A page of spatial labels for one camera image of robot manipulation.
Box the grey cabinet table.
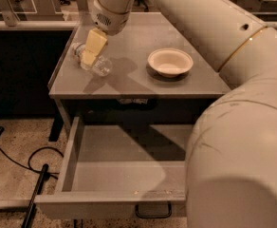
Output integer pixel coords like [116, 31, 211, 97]
[46, 11, 232, 138]

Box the black drawer handle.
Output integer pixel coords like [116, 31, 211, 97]
[135, 203, 172, 219]

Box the black pole on floor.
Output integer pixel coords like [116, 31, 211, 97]
[21, 164, 48, 228]

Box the grey open top drawer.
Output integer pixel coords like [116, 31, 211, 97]
[35, 117, 192, 219]

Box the clear plastic water bottle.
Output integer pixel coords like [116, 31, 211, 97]
[71, 43, 113, 77]

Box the white paper bowl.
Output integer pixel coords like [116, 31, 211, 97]
[148, 48, 194, 78]

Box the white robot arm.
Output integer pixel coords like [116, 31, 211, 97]
[93, 0, 277, 228]

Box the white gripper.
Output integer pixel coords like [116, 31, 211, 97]
[81, 0, 129, 68]

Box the black floor cable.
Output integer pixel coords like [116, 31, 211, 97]
[0, 136, 65, 181]

